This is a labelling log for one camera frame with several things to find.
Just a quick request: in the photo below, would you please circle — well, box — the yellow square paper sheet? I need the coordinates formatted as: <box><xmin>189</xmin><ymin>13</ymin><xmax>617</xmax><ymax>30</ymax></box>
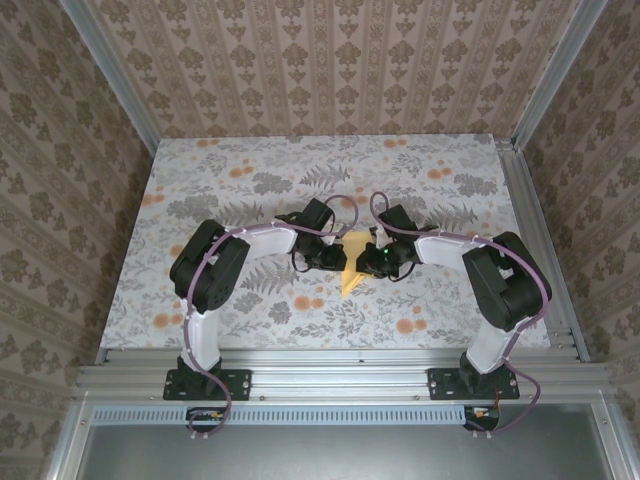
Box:
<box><xmin>339</xmin><ymin>230</ymin><xmax>381</xmax><ymax>300</ymax></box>

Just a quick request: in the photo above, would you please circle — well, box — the floral table cover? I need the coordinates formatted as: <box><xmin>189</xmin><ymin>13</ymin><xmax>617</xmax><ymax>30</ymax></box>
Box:
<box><xmin>99</xmin><ymin>133</ymin><xmax>551</xmax><ymax>351</ymax></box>

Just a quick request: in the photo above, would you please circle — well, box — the black circuit board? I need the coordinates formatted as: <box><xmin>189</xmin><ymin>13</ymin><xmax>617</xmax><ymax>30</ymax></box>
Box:
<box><xmin>185</xmin><ymin>406</ymin><xmax>232</xmax><ymax>435</ymax></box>
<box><xmin>462</xmin><ymin>403</ymin><xmax>502</xmax><ymax>432</ymax></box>

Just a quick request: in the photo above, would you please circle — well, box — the grey metal panel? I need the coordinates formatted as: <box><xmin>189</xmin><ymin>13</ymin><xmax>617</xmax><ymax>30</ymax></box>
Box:
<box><xmin>44</xmin><ymin>399</ymin><xmax>634</xmax><ymax>480</ymax></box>

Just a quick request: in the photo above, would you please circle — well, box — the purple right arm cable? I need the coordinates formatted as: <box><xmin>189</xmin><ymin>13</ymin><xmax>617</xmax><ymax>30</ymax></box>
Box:
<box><xmin>368</xmin><ymin>191</ymin><xmax>554</xmax><ymax>441</ymax></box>

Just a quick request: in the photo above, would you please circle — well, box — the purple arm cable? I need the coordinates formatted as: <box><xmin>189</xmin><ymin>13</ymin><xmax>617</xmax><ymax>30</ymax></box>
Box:
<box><xmin>368</xmin><ymin>191</ymin><xmax>554</xmax><ymax>441</ymax></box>
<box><xmin>182</xmin><ymin>193</ymin><xmax>360</xmax><ymax>441</ymax></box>

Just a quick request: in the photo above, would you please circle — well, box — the aluminium side rail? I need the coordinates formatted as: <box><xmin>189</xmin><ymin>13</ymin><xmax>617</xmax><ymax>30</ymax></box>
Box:
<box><xmin>494</xmin><ymin>139</ymin><xmax>592</xmax><ymax>362</ymax></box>

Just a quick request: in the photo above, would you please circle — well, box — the aluminium frame rail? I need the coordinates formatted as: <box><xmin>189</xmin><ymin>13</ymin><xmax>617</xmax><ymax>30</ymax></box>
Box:
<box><xmin>74</xmin><ymin>347</ymin><xmax>616</xmax><ymax>401</ymax></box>

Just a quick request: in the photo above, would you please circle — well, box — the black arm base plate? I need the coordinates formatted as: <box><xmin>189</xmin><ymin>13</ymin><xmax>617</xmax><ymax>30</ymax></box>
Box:
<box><xmin>428</xmin><ymin>367</ymin><xmax>521</xmax><ymax>401</ymax></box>
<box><xmin>163</xmin><ymin>368</ymin><xmax>252</xmax><ymax>401</ymax></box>

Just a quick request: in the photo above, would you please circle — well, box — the grey slotted cable duct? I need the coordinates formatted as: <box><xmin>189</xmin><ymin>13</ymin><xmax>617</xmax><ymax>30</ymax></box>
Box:
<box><xmin>92</xmin><ymin>405</ymin><xmax>466</xmax><ymax>424</ymax></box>

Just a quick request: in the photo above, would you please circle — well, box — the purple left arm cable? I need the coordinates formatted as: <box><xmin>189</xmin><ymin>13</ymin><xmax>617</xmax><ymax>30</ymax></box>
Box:
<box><xmin>182</xmin><ymin>193</ymin><xmax>360</xmax><ymax>441</ymax></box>

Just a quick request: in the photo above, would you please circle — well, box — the aluminium frame post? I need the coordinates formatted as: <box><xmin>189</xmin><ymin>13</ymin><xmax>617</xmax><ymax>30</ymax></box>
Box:
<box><xmin>59</xmin><ymin>0</ymin><xmax>162</xmax><ymax>154</ymax></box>
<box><xmin>510</xmin><ymin>0</ymin><xmax>614</xmax><ymax>151</ymax></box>

